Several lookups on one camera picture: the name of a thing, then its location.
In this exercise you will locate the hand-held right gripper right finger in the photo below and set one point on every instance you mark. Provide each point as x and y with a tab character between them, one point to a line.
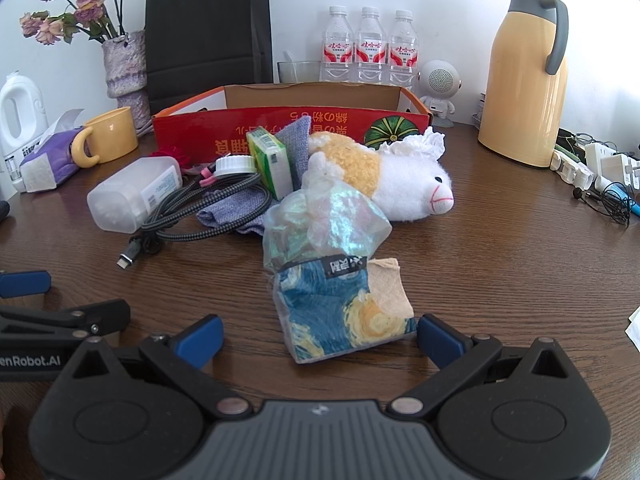
440	342

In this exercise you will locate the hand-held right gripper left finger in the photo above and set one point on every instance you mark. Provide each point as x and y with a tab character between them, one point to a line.
200	339

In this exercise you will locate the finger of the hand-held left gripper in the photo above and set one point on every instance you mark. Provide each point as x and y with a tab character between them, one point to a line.
100	312
25	283

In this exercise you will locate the clear cotton swab box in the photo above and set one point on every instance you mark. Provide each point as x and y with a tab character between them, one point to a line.
125	195

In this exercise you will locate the white and yellow plush toy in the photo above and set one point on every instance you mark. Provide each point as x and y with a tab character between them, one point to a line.
400	182

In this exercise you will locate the iridescent plastic bag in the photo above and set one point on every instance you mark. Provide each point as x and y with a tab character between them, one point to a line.
325	210

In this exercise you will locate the white round lid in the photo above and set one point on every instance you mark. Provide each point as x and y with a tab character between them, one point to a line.
235	165

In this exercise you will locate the green tissue pack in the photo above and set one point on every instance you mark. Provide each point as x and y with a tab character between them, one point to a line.
270	160

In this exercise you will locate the white tissue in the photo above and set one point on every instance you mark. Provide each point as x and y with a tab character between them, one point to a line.
420	142

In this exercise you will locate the red cardboard box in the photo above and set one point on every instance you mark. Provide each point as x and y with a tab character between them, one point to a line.
200	132

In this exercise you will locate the grey cloth pouch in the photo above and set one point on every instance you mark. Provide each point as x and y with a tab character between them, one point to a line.
296	145

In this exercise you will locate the black object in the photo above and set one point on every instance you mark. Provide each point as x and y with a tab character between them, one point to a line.
3	210

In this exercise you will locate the purple tissue pack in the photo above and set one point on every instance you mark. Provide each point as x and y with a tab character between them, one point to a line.
50	160

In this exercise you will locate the yellow mug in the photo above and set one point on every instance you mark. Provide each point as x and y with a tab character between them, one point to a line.
112	135

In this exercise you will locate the white detergent bottle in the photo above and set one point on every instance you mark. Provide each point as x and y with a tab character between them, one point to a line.
20	110

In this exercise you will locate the white paper sheet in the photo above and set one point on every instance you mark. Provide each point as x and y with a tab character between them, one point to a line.
635	330

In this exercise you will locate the white power strip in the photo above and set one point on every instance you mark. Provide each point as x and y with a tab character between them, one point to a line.
570	170

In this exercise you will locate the blue pen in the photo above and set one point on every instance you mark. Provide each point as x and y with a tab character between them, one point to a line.
631	202

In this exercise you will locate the purple textured vase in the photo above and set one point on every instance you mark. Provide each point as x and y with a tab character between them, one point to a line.
125	65

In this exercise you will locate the white charger adapter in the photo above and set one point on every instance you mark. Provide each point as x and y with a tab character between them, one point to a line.
617	167

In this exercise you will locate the white robot speaker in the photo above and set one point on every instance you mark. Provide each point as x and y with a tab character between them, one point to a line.
440	80

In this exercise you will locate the yellow thermos jug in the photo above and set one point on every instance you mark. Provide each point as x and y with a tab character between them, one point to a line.
520	85

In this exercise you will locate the glass cup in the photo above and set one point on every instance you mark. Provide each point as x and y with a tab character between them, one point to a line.
305	72

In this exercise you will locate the clear water bottle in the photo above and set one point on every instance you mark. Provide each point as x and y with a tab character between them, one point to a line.
371	55
404	57
337	55

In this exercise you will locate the black paper bag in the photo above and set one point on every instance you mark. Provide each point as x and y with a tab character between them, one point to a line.
205	35

